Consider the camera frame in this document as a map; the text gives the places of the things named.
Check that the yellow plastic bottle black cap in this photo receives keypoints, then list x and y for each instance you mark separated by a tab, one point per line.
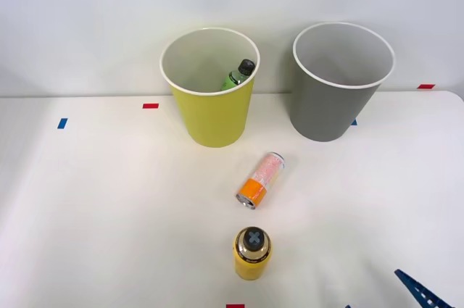
250	264

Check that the green plastic bottle black cap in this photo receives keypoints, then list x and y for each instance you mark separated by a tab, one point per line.
233	78

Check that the orange and pink drink can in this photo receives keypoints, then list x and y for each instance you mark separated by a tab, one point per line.
259	181

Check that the yellow-green plastic waste bin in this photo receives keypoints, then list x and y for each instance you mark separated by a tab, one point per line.
214	119

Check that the grey plastic waste bin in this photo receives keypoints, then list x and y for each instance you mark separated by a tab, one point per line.
322	112

